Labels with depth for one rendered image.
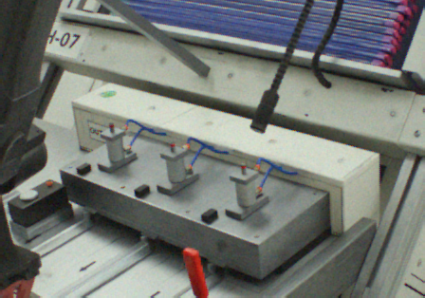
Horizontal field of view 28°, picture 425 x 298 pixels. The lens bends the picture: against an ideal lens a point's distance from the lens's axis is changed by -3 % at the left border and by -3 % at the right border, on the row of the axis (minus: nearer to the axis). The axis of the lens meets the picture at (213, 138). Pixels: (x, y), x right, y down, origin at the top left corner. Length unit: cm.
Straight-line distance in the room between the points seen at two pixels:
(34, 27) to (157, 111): 51
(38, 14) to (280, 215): 39
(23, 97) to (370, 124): 47
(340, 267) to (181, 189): 21
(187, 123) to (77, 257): 25
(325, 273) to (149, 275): 20
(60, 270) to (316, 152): 34
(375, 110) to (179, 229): 28
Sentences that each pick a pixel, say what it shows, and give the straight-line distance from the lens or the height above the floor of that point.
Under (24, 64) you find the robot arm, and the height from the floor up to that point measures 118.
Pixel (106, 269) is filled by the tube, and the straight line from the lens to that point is 102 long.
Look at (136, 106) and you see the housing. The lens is 127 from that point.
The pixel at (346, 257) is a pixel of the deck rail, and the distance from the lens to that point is 103.
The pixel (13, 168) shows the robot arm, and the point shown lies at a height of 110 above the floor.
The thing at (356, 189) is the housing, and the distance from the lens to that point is 104.
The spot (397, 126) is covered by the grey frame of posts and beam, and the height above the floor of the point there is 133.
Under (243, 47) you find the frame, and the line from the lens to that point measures 121.
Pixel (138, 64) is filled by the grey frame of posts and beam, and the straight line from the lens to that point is 134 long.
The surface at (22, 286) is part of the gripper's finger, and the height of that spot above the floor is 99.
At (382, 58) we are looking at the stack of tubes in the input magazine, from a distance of 108.
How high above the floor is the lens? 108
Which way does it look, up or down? 8 degrees up
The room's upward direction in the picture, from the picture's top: 23 degrees clockwise
